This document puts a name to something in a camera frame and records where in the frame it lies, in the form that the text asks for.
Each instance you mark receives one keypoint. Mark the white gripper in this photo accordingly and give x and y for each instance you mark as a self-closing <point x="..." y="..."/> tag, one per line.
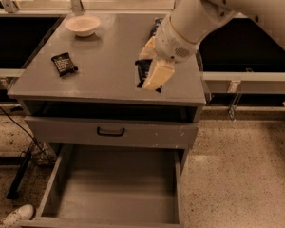
<point x="171" y="44"/>

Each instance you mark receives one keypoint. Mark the dark blue rxbar wrapper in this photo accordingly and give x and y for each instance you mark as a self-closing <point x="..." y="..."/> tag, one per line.
<point x="143" y="67"/>

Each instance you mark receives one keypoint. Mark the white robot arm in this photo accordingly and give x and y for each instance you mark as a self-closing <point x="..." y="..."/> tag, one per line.
<point x="180" y="33"/>

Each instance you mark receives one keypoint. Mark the grey drawer cabinet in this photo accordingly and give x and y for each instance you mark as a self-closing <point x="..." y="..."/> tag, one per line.
<point x="105" y="85"/>

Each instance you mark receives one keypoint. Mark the closed grey upper drawer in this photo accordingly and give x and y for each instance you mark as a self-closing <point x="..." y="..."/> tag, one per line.
<point x="137" y="133"/>

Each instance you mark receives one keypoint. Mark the open grey lower drawer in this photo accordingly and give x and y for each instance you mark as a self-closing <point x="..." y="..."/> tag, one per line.
<point x="112" y="187"/>

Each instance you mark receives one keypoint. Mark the blue chip bag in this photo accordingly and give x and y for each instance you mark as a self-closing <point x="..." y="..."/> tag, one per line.
<point x="154" y="29"/>

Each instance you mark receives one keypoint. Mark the white bowl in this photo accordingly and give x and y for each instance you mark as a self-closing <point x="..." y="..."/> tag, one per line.
<point x="83" y="26"/>

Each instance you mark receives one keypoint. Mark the black snack bar wrapper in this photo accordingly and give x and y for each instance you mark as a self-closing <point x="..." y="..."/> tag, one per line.
<point x="63" y="64"/>

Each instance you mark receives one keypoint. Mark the black metal leg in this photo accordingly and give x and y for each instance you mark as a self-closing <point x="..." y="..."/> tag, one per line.
<point x="13" y="191"/>

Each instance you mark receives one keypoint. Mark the white shoe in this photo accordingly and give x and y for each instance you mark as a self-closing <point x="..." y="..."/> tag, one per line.
<point x="13" y="219"/>

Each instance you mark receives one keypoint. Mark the black drawer handle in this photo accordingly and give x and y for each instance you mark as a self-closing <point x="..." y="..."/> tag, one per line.
<point x="110" y="133"/>

